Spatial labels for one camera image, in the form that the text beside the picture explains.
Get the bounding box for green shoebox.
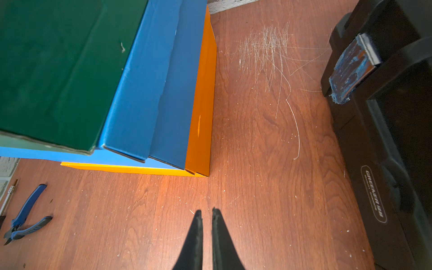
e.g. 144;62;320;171
1;1;147;154

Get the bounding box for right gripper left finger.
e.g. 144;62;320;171
173;210;203;270

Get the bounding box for black handled screwdriver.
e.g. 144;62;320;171
0;180;19;227

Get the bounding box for blue handled pliers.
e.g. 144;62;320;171
3;184;53;245

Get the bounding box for black plastic toolbox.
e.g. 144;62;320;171
321;1;432;270

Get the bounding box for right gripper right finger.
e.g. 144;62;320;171
211;208;245;270

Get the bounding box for blue shoebox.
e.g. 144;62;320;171
1;1;207;166

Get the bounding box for orange shoebox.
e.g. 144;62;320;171
61;9;217;177

